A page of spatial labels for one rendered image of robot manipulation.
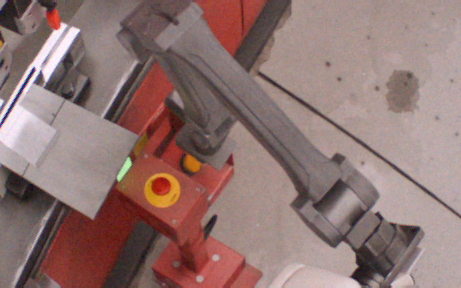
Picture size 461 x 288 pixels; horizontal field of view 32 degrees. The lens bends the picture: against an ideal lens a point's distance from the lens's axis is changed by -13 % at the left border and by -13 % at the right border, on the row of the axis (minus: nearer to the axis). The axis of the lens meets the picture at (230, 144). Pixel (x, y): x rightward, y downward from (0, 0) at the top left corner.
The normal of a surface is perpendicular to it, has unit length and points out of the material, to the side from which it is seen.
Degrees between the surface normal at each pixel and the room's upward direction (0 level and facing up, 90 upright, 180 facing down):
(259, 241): 0
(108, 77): 0
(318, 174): 39
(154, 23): 31
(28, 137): 0
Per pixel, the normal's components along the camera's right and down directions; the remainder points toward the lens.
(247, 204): -0.04, -0.40
